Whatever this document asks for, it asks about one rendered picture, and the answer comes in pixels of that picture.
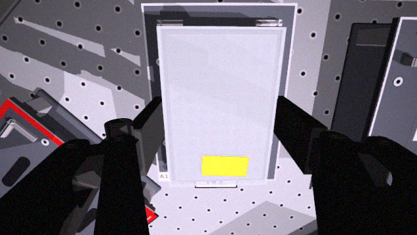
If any grey metal nest plate marked n1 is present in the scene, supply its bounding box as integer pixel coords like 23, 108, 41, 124
330, 17, 417, 155

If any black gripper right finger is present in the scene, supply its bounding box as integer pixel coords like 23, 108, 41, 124
273, 96, 417, 235

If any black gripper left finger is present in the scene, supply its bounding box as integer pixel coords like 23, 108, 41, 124
0, 96, 165, 235

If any white rectangular plate lid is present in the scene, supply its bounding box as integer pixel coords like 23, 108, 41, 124
157, 26, 287, 187

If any dark grey work table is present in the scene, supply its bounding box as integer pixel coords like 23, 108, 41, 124
0, 0, 417, 235

